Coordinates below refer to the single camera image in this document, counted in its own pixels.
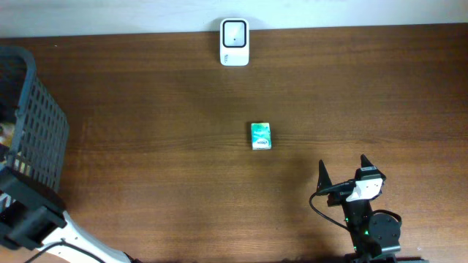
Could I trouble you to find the green tissue pack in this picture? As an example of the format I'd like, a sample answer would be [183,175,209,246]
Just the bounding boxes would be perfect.
[251,123,272,150]

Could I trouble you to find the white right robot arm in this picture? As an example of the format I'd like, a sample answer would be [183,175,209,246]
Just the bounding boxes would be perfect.
[309,155,425,263]

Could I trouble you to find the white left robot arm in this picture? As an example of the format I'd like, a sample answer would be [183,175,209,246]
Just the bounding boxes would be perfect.
[1,167,139,263]

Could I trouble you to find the dark grey plastic basket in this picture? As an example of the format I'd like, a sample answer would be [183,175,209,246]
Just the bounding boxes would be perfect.
[1,46,69,191]

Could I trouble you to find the black right camera cable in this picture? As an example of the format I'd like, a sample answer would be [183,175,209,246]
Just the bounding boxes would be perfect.
[309,180,356,232]

